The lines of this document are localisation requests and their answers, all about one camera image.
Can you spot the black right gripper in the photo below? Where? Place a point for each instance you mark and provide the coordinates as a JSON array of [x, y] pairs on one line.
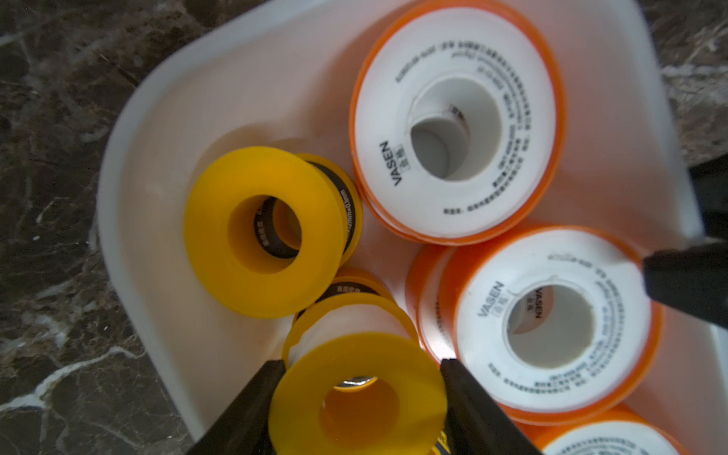
[[694, 280]]

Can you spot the yellow black tape spool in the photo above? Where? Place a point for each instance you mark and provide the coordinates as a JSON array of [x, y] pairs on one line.
[[350, 200], [356, 280]]

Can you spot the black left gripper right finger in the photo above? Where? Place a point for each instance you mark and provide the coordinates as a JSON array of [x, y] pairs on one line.
[[475, 423]]

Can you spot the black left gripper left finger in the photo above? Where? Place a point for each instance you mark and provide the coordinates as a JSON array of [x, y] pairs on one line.
[[243, 427]]

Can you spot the yellow tape roll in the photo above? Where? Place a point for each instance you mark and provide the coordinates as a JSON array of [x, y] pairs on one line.
[[222, 242], [357, 382]]

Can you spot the orange white tape roll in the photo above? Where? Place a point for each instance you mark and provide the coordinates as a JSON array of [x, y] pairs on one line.
[[457, 122], [421, 297], [617, 431], [554, 322]]

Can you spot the white plastic storage box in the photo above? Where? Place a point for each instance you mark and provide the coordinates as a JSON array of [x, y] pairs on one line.
[[284, 77]]

